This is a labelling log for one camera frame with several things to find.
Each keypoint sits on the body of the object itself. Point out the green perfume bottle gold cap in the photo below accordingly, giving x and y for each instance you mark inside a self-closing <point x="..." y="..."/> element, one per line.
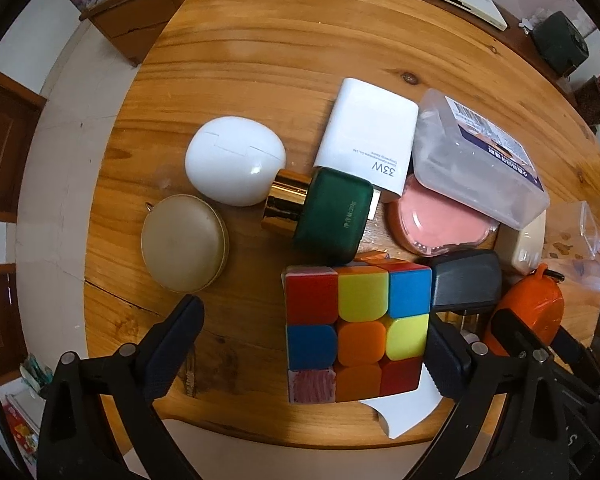
<point x="324" y="213"/>

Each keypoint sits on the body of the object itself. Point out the orange tape measure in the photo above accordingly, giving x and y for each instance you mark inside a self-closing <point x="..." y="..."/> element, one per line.
<point x="537" y="300"/>

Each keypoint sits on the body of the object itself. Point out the colourful rubik's cube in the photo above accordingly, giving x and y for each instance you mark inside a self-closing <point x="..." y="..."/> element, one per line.
<point x="356" y="332"/>

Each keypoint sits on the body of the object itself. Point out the black power adapter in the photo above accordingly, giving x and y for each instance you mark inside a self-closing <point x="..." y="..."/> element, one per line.
<point x="467" y="282"/>

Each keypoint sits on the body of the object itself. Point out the clear plastic box with label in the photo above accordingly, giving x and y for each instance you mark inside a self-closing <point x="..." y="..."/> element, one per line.
<point x="462" y="155"/>

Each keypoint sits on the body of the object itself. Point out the small wooden side cabinet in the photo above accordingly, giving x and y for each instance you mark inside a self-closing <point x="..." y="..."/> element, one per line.
<point x="132" y="26"/>

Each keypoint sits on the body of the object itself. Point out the beige plug adapter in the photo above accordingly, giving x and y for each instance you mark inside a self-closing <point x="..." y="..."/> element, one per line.
<point x="521" y="251"/>

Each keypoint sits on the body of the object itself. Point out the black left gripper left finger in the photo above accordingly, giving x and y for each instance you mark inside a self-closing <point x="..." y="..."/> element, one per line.
<point x="76" y="440"/>

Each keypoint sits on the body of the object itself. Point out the small clear plastic container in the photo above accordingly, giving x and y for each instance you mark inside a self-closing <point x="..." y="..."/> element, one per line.
<point x="570" y="232"/>

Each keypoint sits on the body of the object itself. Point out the pink round compact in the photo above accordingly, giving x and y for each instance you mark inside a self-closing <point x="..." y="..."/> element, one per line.
<point x="429" y="224"/>

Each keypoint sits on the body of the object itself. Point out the white egg-shaped earbud case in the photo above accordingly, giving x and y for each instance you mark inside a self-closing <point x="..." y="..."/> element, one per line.
<point x="234" y="160"/>

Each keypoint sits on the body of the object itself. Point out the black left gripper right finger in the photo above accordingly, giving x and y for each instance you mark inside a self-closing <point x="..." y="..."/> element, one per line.
<point x="532" y="414"/>

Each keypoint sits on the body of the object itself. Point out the white 33W charger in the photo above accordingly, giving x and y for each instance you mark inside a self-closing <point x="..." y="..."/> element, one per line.
<point x="369" y="135"/>

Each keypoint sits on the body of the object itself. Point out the dark jar red lid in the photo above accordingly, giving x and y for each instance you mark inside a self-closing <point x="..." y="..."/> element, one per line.
<point x="588" y="101"/>

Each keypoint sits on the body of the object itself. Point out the round beige compact case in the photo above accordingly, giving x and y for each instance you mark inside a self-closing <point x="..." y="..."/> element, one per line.
<point x="184" y="243"/>

